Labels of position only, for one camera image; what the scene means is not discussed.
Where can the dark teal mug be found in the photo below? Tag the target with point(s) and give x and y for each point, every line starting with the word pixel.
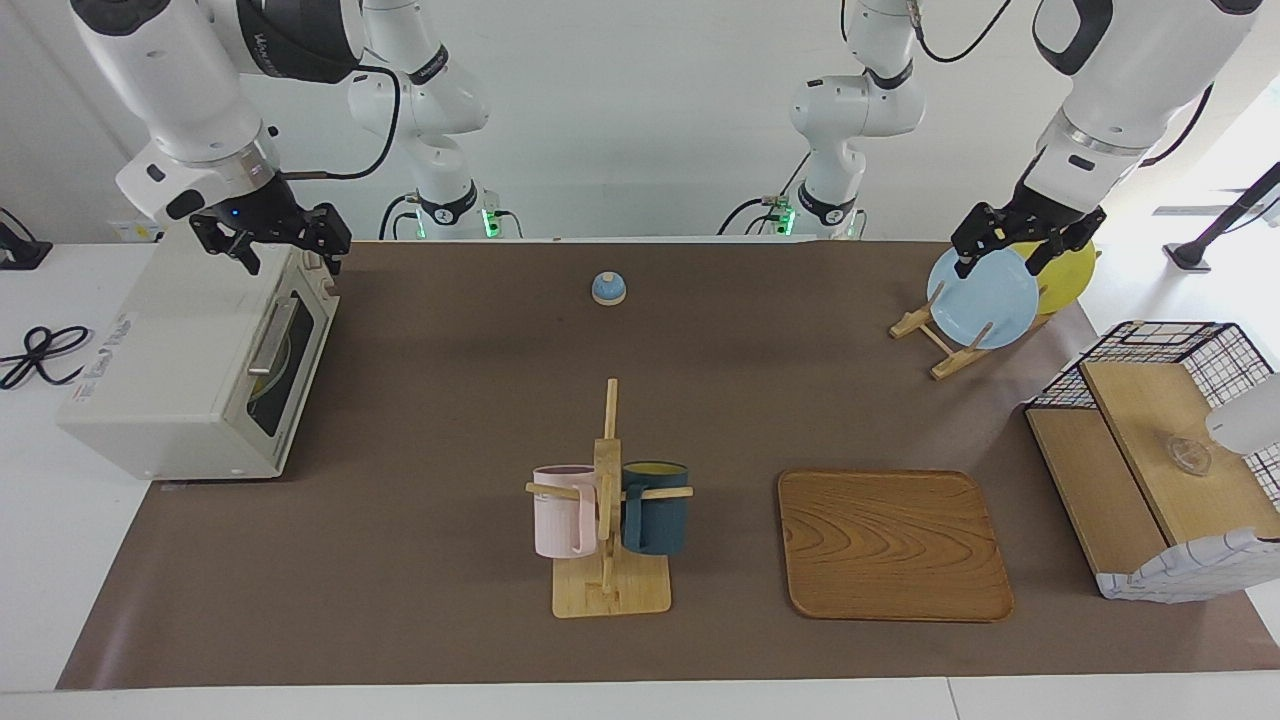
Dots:
pixel 660 520

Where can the wooden shelf unit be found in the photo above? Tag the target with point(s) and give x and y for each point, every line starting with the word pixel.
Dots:
pixel 1190 570

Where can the light blue plate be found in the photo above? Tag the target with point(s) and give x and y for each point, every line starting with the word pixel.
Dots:
pixel 985 300

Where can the cream toaster oven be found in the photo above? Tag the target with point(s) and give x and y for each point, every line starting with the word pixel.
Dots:
pixel 170 340

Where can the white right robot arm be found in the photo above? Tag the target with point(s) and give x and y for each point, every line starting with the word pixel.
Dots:
pixel 180 80

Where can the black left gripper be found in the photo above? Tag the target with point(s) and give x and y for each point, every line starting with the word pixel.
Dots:
pixel 1040 215

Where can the yellow plate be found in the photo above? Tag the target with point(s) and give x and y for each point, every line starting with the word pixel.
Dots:
pixel 1070 275

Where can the wooden mug tree stand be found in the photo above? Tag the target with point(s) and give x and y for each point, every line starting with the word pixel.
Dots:
pixel 610 595

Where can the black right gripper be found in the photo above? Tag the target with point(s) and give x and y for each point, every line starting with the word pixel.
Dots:
pixel 260 215

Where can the wooden step shelf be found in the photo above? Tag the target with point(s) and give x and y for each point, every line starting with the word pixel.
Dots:
pixel 1150 430

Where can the white power box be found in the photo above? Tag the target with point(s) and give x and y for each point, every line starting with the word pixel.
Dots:
pixel 135 230

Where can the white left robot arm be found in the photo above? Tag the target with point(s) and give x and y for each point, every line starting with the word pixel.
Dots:
pixel 1120 90

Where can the black clamp mount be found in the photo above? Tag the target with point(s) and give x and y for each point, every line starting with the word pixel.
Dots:
pixel 25 255

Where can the white rounded device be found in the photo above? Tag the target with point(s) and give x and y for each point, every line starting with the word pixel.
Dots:
pixel 1250 415

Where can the wooden plate rack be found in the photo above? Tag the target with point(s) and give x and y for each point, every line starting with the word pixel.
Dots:
pixel 950 362

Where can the brown table mat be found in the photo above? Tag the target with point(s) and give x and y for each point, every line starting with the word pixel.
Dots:
pixel 400 560

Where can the pale green round plate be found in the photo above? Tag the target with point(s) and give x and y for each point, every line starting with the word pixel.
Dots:
pixel 262 380

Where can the wooden serving tray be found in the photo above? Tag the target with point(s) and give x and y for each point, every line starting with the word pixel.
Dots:
pixel 890 545

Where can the black desk stand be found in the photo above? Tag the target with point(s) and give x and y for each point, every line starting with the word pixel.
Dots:
pixel 1220 225

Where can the small clear glass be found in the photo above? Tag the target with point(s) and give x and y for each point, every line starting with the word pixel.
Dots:
pixel 1188 457

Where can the pink mug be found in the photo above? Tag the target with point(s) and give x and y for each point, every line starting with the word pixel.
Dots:
pixel 558 515

